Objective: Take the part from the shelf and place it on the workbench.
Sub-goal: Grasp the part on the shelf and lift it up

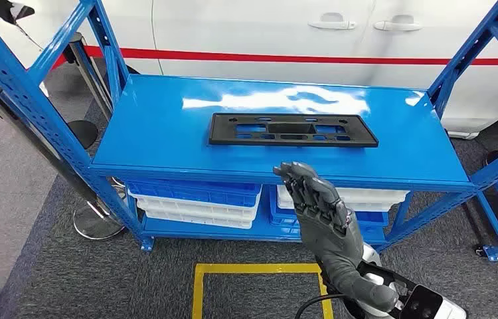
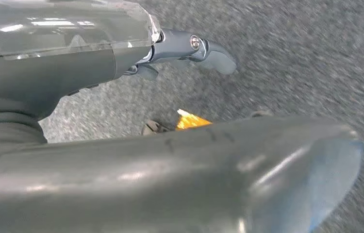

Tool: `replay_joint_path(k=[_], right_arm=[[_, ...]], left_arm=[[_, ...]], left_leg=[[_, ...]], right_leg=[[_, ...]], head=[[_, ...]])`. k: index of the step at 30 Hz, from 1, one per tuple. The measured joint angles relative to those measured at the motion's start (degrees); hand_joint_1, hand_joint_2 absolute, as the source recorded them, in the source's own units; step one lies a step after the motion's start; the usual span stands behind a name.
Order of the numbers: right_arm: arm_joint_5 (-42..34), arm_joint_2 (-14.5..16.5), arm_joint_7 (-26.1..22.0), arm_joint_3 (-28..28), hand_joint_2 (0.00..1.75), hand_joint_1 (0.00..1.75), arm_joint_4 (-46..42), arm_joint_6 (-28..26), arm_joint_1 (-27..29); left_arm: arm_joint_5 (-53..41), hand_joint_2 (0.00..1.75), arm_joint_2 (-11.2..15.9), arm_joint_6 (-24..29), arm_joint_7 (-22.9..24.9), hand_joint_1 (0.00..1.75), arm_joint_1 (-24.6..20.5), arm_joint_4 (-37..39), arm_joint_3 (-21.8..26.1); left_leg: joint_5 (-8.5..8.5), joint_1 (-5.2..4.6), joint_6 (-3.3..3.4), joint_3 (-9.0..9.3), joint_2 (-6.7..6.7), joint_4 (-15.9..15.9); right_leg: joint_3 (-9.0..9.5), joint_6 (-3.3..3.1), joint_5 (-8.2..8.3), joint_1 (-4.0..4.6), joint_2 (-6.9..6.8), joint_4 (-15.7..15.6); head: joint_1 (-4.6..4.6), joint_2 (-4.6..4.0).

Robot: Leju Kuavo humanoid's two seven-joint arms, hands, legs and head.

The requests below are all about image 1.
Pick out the black plastic panel part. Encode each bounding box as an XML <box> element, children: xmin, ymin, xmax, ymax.
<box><xmin>207</xmin><ymin>112</ymin><xmax>380</xmax><ymax>148</ymax></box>

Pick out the black dome stanchion base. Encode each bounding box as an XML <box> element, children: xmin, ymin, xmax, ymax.
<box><xmin>67</xmin><ymin>120</ymin><xmax>99</xmax><ymax>151</ymax></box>

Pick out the white car red stripe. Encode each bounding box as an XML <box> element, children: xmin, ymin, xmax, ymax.
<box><xmin>0</xmin><ymin>0</ymin><xmax>498</xmax><ymax>141</ymax></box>

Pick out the white plastic crate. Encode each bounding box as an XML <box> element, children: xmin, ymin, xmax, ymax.
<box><xmin>276</xmin><ymin>185</ymin><xmax>410</xmax><ymax>204</ymax></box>
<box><xmin>143</xmin><ymin>209</ymin><xmax>254</xmax><ymax>230</ymax></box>
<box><xmin>127</xmin><ymin>189</ymin><xmax>261</xmax><ymax>221</ymax></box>
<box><xmin>277</xmin><ymin>200</ymin><xmax>393</xmax><ymax>213</ymax></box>

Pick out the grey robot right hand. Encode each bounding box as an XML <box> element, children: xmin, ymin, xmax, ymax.
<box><xmin>273</xmin><ymin>161</ymin><xmax>400</xmax><ymax>314</ymax></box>

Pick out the red stanchion belt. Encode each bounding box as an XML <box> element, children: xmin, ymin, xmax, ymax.
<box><xmin>50</xmin><ymin>53</ymin><xmax>68</xmax><ymax>71</ymax></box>

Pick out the white car door handle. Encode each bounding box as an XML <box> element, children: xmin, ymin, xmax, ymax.
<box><xmin>307</xmin><ymin>12</ymin><xmax>358</xmax><ymax>31</ymax></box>
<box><xmin>373</xmin><ymin>14</ymin><xmax>424</xmax><ymax>33</ymax></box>

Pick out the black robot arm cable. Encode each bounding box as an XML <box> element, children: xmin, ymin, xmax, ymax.
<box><xmin>293</xmin><ymin>294</ymin><xmax>351</xmax><ymax>319</ymax></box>

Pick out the blue plastic crate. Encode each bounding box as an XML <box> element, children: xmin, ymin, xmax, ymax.
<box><xmin>125</xmin><ymin>179</ymin><xmax>262</xmax><ymax>209</ymax></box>
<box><xmin>268</xmin><ymin>187</ymin><xmax>390</xmax><ymax>227</ymax></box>

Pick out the chrome stanchion post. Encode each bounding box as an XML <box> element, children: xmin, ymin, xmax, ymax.
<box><xmin>63</xmin><ymin>31</ymin><xmax>127</xmax><ymax>201</ymax></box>
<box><xmin>0</xmin><ymin>82</ymin><xmax>125</xmax><ymax>242</ymax></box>

